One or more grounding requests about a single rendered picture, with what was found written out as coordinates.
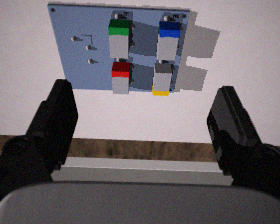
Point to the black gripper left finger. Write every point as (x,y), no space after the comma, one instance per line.
(31,158)

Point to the grey block with green end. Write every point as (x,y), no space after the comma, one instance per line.
(119,38)

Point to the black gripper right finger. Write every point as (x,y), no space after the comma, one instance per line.
(251,163)

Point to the grey block with blue end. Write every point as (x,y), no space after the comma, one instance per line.
(167,42)

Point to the grey block with yellow end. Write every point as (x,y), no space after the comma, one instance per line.
(161,79)

